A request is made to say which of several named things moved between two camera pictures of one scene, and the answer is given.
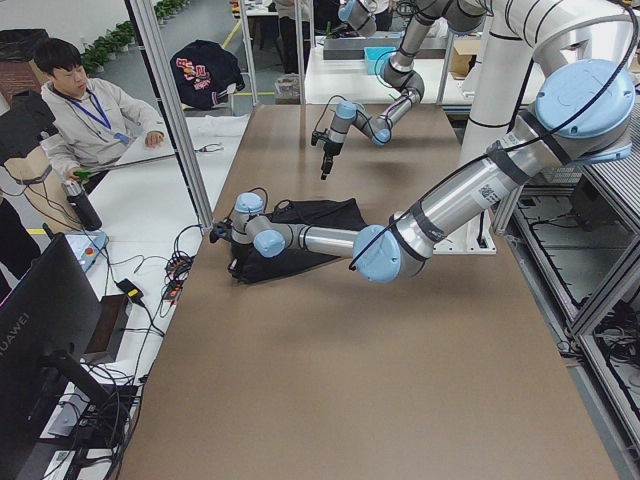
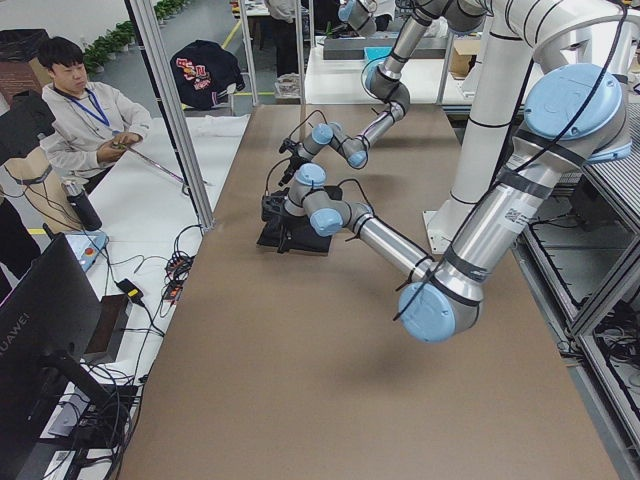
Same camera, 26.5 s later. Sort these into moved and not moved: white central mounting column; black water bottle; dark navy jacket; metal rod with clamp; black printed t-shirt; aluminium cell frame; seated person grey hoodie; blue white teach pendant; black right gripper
Moved: black printed t-shirt; black right gripper; metal rod with clamp
Not moved: black water bottle; dark navy jacket; aluminium cell frame; seated person grey hoodie; white central mounting column; blue white teach pendant
